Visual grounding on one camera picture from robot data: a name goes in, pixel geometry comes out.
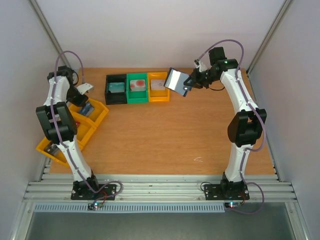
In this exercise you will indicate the left small circuit board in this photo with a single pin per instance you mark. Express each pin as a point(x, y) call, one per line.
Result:
point(95, 206)

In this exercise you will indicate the blue card stack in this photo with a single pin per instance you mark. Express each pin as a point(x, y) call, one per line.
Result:
point(86, 110)

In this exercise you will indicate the yellow bin at table back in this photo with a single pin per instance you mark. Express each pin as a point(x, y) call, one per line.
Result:
point(157, 96)

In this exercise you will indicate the green bin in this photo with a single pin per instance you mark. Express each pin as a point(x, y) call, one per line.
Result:
point(137, 97)

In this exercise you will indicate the grey slotted cable duct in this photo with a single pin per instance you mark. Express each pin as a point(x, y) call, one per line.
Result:
point(129, 208)

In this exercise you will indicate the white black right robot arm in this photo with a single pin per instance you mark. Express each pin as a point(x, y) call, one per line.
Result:
point(245, 128)

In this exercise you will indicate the aluminium rail base frame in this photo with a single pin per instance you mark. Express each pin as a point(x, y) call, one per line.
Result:
point(157, 188)

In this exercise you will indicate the small circuit board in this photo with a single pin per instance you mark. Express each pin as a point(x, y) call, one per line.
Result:
point(232, 205)
point(95, 206)

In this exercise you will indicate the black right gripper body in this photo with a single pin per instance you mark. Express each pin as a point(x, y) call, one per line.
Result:
point(194, 78)

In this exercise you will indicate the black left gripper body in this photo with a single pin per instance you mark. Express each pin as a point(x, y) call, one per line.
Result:
point(72, 97)

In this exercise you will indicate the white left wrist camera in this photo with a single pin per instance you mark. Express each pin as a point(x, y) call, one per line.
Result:
point(84, 88)

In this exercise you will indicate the yellow bin with red cards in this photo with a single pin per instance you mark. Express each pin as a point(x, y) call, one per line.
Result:
point(86, 129)

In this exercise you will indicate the blue zip card holder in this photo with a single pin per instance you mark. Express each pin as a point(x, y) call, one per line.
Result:
point(175, 81)

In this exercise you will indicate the black bin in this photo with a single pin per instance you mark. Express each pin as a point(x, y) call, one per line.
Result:
point(117, 98)

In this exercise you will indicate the yellow bin with blue cards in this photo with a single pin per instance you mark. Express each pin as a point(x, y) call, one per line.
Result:
point(96, 116)

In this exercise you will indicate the dark card stack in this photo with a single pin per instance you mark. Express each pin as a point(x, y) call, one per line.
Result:
point(52, 149)

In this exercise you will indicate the red white card stack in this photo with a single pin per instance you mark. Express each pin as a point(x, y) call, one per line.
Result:
point(137, 85)

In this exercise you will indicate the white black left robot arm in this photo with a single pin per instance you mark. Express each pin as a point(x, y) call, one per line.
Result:
point(59, 127)

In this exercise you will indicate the teal card stack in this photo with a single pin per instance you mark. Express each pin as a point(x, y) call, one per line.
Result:
point(116, 87)

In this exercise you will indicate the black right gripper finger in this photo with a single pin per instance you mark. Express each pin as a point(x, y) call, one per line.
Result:
point(187, 88)
point(188, 81)

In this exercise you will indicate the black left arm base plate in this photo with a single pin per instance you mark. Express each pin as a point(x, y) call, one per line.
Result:
point(107, 191)

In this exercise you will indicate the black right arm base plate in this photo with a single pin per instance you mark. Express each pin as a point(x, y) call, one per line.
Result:
point(222, 192)

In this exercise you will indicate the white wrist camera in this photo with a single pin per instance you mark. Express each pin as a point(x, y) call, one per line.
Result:
point(200, 66)
point(84, 88)

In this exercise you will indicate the right small circuit board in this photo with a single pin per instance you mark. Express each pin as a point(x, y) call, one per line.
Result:
point(232, 205)

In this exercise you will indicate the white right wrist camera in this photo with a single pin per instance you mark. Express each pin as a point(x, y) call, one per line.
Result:
point(200, 66)

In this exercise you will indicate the grey white card stack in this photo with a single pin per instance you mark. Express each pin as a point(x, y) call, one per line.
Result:
point(157, 85)

